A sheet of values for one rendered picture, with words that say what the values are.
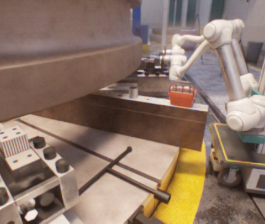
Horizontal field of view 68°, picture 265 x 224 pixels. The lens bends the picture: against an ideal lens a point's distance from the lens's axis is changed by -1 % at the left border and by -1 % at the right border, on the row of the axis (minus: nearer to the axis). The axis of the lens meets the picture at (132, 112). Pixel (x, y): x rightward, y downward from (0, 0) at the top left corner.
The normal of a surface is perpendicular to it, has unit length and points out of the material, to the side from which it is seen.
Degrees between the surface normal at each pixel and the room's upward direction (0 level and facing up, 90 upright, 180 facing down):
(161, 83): 90
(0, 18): 90
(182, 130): 90
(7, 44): 67
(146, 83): 90
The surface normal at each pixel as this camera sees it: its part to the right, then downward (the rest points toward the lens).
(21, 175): 0.70, 0.29
